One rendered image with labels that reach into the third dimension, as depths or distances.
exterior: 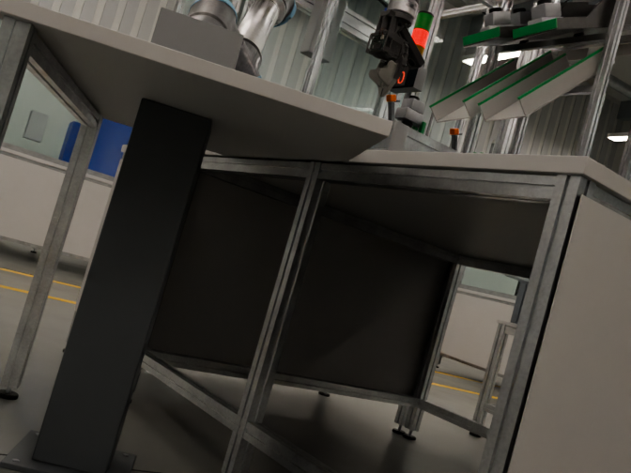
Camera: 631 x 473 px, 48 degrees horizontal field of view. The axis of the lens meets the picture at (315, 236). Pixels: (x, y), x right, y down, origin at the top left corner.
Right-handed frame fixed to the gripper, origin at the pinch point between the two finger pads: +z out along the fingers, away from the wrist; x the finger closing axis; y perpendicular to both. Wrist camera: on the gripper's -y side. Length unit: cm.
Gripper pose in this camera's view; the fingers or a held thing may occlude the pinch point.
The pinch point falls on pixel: (384, 93)
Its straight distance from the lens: 188.7
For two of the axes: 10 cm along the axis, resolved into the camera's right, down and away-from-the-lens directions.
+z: -2.8, 9.6, -0.6
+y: -7.7, -2.6, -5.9
